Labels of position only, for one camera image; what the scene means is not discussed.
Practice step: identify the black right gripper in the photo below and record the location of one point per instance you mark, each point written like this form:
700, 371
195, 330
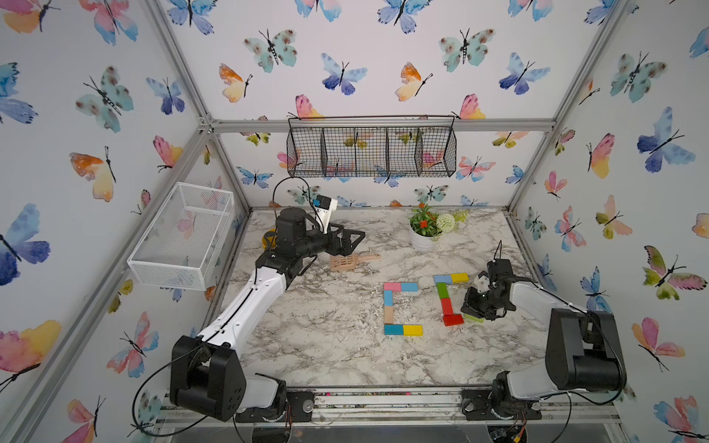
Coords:
470, 307

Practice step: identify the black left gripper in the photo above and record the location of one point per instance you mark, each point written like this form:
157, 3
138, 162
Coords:
342, 248

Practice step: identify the yellow long building block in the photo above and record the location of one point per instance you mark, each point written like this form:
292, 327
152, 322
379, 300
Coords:
460, 278

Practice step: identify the red building block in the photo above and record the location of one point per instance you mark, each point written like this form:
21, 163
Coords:
446, 305
453, 320

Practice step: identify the pale blue building block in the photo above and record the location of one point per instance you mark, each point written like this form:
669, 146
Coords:
443, 279

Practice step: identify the small yellow building block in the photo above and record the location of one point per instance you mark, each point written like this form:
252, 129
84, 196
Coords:
413, 330

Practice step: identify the sky blue short block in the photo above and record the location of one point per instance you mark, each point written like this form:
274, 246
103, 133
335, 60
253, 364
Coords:
409, 287

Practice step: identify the pink building block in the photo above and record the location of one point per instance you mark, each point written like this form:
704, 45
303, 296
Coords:
394, 287

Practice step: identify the teal building block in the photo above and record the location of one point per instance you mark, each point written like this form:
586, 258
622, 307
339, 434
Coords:
394, 329

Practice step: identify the natural wood building block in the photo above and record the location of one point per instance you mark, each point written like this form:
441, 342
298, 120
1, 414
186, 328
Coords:
388, 315

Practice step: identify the light blue building block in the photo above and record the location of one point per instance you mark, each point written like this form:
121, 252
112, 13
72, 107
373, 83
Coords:
388, 298

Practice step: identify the light green building block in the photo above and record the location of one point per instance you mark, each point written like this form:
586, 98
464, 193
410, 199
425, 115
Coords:
472, 318

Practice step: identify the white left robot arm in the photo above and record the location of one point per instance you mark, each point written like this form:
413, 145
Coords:
206, 374

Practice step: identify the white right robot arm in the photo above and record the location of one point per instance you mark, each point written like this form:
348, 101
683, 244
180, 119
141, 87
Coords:
582, 353

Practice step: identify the yellow cup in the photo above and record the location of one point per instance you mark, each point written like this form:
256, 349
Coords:
269, 240

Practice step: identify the beige plastic slotted scoop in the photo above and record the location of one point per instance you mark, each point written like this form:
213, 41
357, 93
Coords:
351, 262

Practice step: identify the white flower pot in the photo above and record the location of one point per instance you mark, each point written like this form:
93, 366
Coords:
423, 243

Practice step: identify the artificial green flower plant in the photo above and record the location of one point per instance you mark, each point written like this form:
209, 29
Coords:
430, 224

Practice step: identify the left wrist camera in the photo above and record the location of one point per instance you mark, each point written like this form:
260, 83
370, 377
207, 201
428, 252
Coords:
324, 208

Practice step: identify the white mesh wall basket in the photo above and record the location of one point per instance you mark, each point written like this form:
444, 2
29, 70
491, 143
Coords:
182, 242

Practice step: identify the black wire wall basket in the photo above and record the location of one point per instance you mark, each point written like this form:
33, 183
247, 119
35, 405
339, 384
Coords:
371, 147

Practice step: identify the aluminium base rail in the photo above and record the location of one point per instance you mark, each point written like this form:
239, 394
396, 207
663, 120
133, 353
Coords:
446, 405

